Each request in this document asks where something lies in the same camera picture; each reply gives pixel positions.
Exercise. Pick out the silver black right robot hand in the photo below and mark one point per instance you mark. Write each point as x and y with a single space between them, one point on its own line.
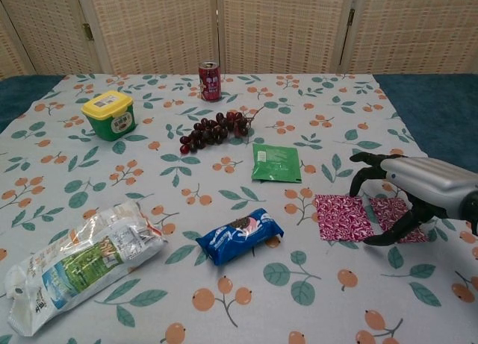
429 180

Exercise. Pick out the pink patterned sachet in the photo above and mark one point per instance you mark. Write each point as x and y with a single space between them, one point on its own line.
343 217
388 209

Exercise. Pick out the woven bamboo screen panel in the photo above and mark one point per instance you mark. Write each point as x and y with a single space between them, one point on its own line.
280 27
157 27
418 27
48 27
9 49

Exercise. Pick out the green foil sachet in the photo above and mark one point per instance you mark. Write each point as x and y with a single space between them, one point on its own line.
276 163

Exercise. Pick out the blue cookie packet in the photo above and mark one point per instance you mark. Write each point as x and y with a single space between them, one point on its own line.
239 236

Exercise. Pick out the floral print tablecloth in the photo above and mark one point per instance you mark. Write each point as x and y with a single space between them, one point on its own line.
209 194

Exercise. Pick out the bunch of dark red grapes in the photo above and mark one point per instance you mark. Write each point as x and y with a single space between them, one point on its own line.
213 131

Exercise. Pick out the red drink can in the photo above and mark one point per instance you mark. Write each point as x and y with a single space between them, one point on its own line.
209 83

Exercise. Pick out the green tub with yellow lid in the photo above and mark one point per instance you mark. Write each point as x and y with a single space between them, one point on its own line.
110 116

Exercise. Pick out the white snack bag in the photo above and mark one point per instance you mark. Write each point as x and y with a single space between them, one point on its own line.
82 262

